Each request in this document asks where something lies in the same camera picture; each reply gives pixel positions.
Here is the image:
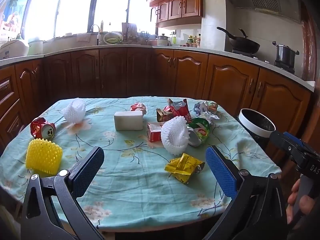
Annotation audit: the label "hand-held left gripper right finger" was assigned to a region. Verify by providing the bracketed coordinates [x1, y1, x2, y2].
[202, 145, 288, 240]

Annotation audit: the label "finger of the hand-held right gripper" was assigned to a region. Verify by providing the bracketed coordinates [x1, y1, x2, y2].
[269, 130, 293, 153]
[284, 131, 305, 148]

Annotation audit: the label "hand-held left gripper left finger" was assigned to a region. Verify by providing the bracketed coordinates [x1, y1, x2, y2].
[21, 146, 105, 240]

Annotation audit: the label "white rimmed trash bin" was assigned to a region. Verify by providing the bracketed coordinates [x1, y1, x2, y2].
[237, 108, 277, 153]

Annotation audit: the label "yellow snack wrapper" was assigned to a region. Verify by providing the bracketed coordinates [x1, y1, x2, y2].
[164, 153, 205, 183]

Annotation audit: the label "yellow foam fruit net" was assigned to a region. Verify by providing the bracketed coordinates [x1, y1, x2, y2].
[26, 138, 63, 176]

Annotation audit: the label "green snack packet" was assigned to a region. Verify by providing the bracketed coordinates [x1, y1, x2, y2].
[186, 117, 211, 147]

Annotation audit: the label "silver wrapper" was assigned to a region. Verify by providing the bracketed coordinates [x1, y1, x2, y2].
[200, 112, 220, 124]

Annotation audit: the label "large white foam fruit net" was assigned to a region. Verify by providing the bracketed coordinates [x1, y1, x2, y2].
[161, 116, 190, 155]

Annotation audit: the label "white foam block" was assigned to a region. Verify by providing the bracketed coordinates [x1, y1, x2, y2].
[114, 111, 144, 131]

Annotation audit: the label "colourful wrapper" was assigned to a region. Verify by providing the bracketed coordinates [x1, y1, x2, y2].
[194, 101, 218, 114]

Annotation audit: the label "small red carton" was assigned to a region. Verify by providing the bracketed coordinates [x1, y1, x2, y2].
[147, 122, 167, 142]

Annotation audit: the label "person's right hand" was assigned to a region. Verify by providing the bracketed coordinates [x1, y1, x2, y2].
[286, 179, 320, 224]

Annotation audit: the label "floral green tablecloth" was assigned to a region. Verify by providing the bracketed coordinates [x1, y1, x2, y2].
[0, 96, 282, 230]

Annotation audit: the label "small white foam fruit net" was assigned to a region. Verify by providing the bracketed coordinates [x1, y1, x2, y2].
[61, 98, 87, 124]

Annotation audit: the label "crushed red drink can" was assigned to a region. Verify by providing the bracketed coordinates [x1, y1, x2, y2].
[30, 117, 57, 140]

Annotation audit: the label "gas stove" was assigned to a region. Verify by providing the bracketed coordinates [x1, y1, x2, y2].
[231, 47, 298, 74]

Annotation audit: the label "red snack pouch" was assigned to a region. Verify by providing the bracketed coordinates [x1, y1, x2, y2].
[164, 98, 192, 123]

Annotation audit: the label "crumpled red and white bag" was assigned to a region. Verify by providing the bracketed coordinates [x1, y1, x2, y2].
[130, 102, 147, 112]

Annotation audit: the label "steel cooking pot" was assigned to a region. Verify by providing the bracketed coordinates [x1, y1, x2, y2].
[272, 41, 300, 64]

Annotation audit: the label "black wok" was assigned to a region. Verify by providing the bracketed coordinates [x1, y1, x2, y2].
[216, 26, 260, 53]

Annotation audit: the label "wooden base cabinets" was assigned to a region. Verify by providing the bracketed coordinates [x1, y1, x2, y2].
[0, 47, 312, 155]

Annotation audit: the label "kitchen faucet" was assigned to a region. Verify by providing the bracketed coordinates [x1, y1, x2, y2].
[90, 24, 101, 46]

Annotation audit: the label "colander bowl with greens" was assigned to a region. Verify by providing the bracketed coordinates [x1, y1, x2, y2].
[103, 32, 123, 45]

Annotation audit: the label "range hood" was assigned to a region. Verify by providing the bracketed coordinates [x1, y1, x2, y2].
[214, 0, 302, 23]

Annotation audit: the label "small white electric cooker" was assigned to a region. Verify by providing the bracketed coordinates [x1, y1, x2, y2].
[156, 34, 171, 46]

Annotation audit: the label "white rice cooker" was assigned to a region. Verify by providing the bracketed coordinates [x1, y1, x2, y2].
[0, 39, 30, 60]

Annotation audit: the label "wooden knife block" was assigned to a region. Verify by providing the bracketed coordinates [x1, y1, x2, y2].
[122, 22, 138, 42]

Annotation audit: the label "kitchen window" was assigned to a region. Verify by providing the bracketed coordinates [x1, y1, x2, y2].
[24, 0, 158, 40]

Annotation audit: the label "wooden wall cabinets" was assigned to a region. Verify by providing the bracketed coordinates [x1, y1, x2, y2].
[144, 0, 215, 28]

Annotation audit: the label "wall poster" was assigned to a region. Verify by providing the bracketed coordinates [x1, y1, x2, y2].
[0, 0, 32, 34]

